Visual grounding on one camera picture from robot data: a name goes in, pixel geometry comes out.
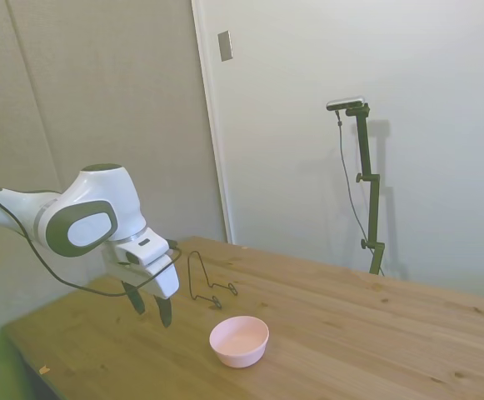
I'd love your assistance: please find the white door frame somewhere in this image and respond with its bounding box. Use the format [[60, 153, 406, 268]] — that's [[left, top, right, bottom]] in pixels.
[[190, 0, 237, 246]]

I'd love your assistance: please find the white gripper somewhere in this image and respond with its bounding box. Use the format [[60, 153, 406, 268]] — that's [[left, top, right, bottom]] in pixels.
[[102, 227, 181, 329]]

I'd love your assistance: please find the grey exterior camera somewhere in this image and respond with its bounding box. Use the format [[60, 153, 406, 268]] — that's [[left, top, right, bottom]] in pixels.
[[326, 96, 367, 112]]

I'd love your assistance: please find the pink plastic bowl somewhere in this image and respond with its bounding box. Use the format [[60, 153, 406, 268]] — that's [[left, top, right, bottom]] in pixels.
[[208, 315, 270, 369]]

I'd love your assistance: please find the dark jointed camera stand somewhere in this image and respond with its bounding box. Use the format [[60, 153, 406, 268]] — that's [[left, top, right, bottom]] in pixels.
[[344, 103, 387, 276]]

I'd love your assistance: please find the grey wall switch plate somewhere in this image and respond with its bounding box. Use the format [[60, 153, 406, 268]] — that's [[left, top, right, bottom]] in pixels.
[[217, 30, 234, 63]]

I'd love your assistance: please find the black wire dish stand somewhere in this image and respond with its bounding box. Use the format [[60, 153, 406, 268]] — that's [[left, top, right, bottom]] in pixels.
[[186, 250, 240, 310]]

